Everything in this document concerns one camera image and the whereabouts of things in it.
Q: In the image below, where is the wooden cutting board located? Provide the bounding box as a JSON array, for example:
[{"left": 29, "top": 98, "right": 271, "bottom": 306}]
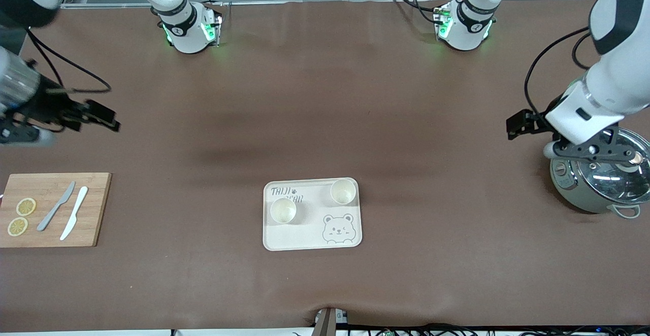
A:
[{"left": 0, "top": 173, "right": 112, "bottom": 248}]

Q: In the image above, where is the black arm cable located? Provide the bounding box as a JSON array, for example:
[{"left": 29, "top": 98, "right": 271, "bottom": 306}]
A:
[
  {"left": 525, "top": 26, "right": 593, "bottom": 118},
  {"left": 25, "top": 27, "right": 113, "bottom": 95}
]

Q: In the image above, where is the camera mounting post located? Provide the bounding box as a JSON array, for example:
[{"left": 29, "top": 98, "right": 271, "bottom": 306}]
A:
[{"left": 314, "top": 307, "right": 338, "bottom": 336}]

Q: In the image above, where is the glass pot lid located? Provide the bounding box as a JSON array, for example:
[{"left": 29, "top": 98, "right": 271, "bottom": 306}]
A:
[{"left": 575, "top": 128, "right": 650, "bottom": 206}]

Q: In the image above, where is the white IKEA cup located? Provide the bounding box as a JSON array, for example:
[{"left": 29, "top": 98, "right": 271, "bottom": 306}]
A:
[
  {"left": 270, "top": 198, "right": 298, "bottom": 224},
  {"left": 330, "top": 178, "right": 356, "bottom": 206}
]

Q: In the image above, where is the brown table cover mat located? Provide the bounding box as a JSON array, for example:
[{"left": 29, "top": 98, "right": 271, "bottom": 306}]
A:
[{"left": 0, "top": 0, "right": 650, "bottom": 332}]

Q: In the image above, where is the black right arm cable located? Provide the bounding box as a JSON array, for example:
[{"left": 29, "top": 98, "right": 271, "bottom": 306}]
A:
[{"left": 25, "top": 27, "right": 113, "bottom": 95}]

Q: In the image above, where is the cream bear print tray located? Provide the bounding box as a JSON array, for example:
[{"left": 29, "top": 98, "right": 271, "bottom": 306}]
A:
[{"left": 263, "top": 177, "right": 363, "bottom": 251}]

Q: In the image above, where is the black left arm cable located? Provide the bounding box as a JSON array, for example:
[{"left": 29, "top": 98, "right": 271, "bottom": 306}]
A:
[{"left": 525, "top": 26, "right": 593, "bottom": 118}]

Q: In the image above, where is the white plastic knife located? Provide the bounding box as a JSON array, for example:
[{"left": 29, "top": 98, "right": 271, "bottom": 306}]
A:
[{"left": 60, "top": 186, "right": 89, "bottom": 241}]

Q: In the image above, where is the sage green cooking pot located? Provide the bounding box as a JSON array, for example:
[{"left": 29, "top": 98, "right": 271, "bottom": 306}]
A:
[{"left": 550, "top": 128, "right": 650, "bottom": 220}]

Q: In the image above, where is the gray plastic knife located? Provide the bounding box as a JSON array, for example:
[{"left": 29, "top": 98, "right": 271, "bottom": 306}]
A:
[{"left": 37, "top": 181, "right": 76, "bottom": 232}]

